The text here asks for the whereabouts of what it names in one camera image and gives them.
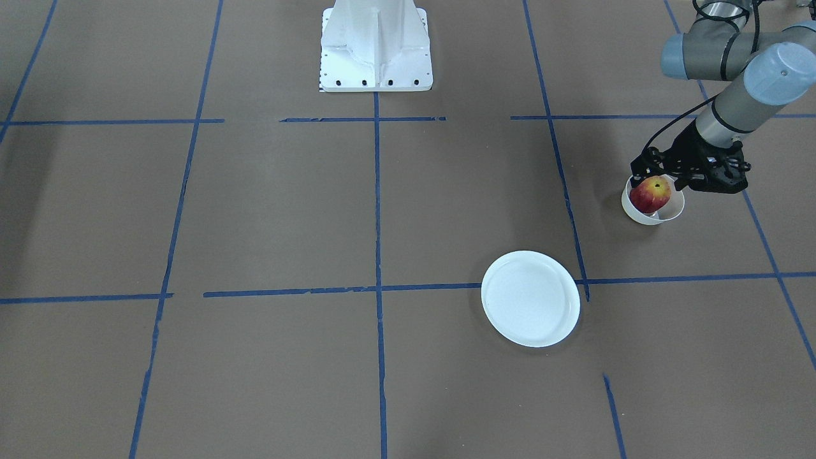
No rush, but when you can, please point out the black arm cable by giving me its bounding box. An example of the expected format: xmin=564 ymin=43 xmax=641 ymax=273
xmin=641 ymin=0 xmax=766 ymax=163

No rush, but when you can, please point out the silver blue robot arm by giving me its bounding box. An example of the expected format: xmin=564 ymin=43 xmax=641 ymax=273
xmin=629 ymin=1 xmax=815 ymax=194

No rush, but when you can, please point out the white bowl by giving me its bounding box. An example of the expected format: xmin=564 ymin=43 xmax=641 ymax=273
xmin=621 ymin=175 xmax=685 ymax=226

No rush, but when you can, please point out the white round plate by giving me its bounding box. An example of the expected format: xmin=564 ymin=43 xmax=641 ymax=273
xmin=480 ymin=251 xmax=581 ymax=348

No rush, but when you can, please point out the red yellow apple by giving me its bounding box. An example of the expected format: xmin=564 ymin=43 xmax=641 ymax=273
xmin=629 ymin=175 xmax=673 ymax=214

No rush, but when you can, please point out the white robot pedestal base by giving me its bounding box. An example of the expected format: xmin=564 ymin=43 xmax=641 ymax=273
xmin=319 ymin=1 xmax=434 ymax=92

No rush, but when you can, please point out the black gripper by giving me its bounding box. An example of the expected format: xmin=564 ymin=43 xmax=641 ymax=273
xmin=630 ymin=121 xmax=752 ymax=194

